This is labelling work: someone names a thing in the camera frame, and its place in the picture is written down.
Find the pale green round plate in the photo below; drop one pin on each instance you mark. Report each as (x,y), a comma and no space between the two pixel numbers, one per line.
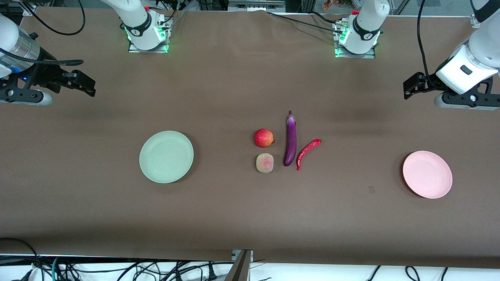
(166,157)

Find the grey aluminium frame rail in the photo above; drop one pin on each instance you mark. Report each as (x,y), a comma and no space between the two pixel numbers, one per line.
(256,6)

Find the orange red background clutter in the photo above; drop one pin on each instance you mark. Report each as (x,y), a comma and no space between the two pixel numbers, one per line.
(330,4)

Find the grey metal profile bracket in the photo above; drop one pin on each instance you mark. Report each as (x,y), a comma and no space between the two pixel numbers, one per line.
(240,269)

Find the purple eggplant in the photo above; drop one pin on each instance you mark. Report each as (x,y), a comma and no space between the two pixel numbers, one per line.
(290,140)

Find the pink round plate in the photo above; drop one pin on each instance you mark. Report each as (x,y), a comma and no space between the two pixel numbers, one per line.
(427,175)

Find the yellow pink peach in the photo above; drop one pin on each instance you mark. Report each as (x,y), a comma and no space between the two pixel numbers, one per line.
(265,163)

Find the brown table cover sheet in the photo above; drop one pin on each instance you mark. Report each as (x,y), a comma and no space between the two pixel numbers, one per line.
(250,218)

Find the red pomegranate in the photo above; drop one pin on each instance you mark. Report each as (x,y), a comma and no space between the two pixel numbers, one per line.
(263,138)

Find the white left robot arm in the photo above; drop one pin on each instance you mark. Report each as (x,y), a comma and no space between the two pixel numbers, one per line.
(367,27)

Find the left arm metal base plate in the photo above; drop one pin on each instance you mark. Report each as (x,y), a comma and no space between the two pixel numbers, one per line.
(353,56)

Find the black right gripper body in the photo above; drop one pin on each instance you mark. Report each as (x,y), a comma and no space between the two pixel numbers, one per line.
(46,74)

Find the red chili pepper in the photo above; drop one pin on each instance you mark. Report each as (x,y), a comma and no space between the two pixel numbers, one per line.
(305,150)

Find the aluminium corner bracket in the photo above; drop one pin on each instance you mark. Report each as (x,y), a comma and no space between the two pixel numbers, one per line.
(475,21)
(29,9)

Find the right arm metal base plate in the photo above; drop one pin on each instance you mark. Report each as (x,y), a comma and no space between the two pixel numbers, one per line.
(148,50)

